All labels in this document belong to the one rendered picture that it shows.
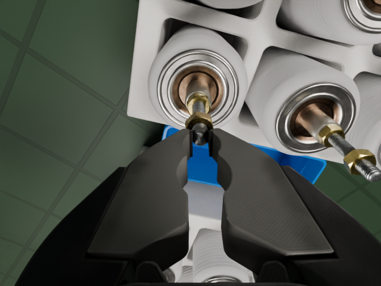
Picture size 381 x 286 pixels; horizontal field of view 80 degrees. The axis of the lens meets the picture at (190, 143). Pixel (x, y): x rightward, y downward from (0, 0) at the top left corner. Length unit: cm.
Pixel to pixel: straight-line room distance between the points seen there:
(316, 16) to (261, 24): 6
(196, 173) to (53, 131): 34
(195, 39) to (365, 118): 21
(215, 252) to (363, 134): 28
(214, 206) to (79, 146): 35
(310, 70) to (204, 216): 29
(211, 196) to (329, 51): 31
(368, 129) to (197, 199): 28
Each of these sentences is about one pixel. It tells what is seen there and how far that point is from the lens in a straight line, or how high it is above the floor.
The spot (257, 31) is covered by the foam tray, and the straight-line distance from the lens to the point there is 29.
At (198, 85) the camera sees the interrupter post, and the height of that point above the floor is 27.
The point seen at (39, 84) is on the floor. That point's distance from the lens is 57.
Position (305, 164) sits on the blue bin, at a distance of 52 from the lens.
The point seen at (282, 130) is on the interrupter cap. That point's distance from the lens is 25.
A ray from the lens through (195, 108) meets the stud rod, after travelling 17.
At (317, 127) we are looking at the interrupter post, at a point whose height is 28.
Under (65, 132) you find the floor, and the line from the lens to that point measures 59.
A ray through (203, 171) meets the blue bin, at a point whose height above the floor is 9.
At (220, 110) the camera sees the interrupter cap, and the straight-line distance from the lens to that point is 22.
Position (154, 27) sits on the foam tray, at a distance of 28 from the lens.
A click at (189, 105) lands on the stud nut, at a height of 29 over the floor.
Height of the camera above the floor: 46
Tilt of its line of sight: 60 degrees down
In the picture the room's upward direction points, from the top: 179 degrees counter-clockwise
